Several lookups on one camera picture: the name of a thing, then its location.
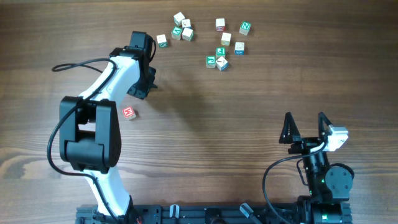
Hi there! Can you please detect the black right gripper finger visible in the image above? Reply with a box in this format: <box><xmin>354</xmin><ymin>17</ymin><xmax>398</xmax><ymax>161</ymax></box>
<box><xmin>318</xmin><ymin>112</ymin><xmax>332</xmax><ymax>137</ymax></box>
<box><xmin>279</xmin><ymin>112</ymin><xmax>301</xmax><ymax>144</ymax></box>

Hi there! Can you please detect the green J wooden block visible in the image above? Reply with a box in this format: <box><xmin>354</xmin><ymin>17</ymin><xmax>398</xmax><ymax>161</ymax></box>
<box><xmin>206</xmin><ymin>55</ymin><xmax>216</xmax><ymax>68</ymax></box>

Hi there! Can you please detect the shell picture blue D block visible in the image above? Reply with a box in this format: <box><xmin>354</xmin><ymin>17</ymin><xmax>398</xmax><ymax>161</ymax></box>
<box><xmin>216</xmin><ymin>57</ymin><xmax>228</xmax><ymax>71</ymax></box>

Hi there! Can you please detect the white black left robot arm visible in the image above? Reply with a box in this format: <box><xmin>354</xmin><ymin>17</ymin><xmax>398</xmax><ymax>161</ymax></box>
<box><xmin>53</xmin><ymin>31</ymin><xmax>167</xmax><ymax>223</ymax></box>

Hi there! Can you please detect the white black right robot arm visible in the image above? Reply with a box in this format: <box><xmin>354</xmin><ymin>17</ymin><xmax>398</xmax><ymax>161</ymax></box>
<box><xmin>279</xmin><ymin>112</ymin><xmax>354</xmax><ymax>224</ymax></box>

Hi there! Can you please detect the green N block left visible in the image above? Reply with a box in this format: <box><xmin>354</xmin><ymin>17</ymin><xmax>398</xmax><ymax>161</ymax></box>
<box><xmin>156</xmin><ymin>34</ymin><xmax>168</xmax><ymax>48</ymax></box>

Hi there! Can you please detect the green n block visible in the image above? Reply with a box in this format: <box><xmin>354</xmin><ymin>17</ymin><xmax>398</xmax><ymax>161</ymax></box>
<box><xmin>156</xmin><ymin>34</ymin><xmax>168</xmax><ymax>48</ymax></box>
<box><xmin>239</xmin><ymin>21</ymin><xmax>251</xmax><ymax>35</ymax></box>

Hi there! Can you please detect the green A wooden block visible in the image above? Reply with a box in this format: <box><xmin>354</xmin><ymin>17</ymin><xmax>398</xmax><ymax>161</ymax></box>
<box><xmin>171</xmin><ymin>26</ymin><xmax>183</xmax><ymax>40</ymax></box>

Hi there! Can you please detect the white block top left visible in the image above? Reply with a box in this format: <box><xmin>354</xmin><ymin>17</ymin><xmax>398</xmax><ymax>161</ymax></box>
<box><xmin>174</xmin><ymin>12</ymin><xmax>185</xmax><ymax>26</ymax></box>

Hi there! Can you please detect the red M wooden block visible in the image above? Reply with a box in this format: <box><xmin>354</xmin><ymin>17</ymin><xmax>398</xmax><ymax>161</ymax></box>
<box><xmin>122</xmin><ymin>106</ymin><xmax>136</xmax><ymax>120</ymax></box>

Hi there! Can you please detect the white block green side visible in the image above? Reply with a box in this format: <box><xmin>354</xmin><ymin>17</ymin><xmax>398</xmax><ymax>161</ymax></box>
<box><xmin>182</xmin><ymin>27</ymin><xmax>194</xmax><ymax>41</ymax></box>

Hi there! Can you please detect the white picture block blue side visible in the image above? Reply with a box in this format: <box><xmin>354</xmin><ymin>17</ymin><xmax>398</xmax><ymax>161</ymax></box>
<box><xmin>182</xmin><ymin>19</ymin><xmax>192</xmax><ymax>29</ymax></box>

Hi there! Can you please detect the green F wooden block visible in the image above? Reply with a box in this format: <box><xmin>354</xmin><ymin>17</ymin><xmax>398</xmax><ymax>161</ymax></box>
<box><xmin>216</xmin><ymin>47</ymin><xmax>226</xmax><ymax>58</ymax></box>

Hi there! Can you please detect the white block yellow side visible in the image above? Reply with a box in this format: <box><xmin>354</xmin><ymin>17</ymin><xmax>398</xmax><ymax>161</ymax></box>
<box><xmin>221</xmin><ymin>32</ymin><xmax>231</xmax><ymax>46</ymax></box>

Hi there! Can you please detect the white block red side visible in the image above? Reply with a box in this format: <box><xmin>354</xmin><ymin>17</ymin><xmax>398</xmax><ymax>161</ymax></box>
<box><xmin>215</xmin><ymin>18</ymin><xmax>226</xmax><ymax>31</ymax></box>

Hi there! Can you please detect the green N block right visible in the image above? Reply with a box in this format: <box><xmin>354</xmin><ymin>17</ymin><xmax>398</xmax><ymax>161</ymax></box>
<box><xmin>239</xmin><ymin>21</ymin><xmax>251</xmax><ymax>35</ymax></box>

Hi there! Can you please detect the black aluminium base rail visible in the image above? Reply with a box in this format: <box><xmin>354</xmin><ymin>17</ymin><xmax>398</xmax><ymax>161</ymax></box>
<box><xmin>75</xmin><ymin>202</ymin><xmax>353</xmax><ymax>224</ymax></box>

